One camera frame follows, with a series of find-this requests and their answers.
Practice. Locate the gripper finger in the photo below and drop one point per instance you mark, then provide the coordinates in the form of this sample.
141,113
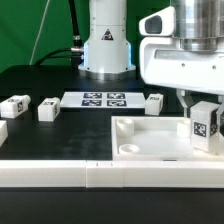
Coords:
185,99
220,112

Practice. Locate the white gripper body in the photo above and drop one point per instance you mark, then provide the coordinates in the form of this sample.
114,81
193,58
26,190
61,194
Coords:
183,48

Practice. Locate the white square tabletop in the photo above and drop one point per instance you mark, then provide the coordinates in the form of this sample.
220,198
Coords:
158,139

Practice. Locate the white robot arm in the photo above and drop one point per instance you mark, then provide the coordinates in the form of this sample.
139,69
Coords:
107,52

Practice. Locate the white plate with four tags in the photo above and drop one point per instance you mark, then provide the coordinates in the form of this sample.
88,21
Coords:
102,100

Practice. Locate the white U-shaped obstacle fence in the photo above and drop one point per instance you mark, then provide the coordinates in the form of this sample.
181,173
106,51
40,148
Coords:
114,173

